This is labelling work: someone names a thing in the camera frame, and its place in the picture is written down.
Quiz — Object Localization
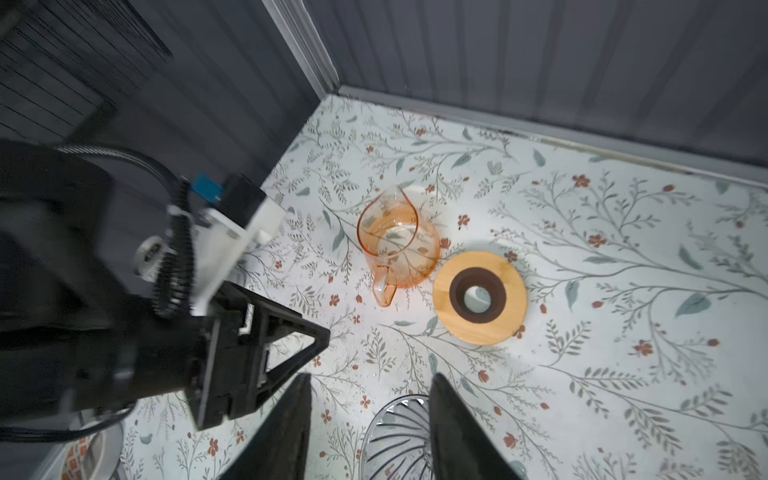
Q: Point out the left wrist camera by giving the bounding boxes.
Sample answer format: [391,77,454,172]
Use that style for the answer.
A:
[132,174,286,320]

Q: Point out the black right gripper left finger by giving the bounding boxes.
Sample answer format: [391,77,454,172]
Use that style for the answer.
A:
[220,373,312,479]

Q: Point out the wooden ring holder near pitcher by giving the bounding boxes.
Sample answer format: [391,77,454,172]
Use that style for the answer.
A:
[433,251,528,346]

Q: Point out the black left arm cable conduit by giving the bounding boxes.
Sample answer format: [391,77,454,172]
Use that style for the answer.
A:
[53,143,196,319]

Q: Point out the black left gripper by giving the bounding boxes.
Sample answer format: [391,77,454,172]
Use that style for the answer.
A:
[1,283,330,430]

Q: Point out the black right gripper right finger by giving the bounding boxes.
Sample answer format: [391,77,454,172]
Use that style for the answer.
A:
[429,373,520,480]

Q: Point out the orange glass pitcher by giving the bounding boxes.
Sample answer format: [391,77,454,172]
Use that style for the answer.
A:
[356,186,441,307]

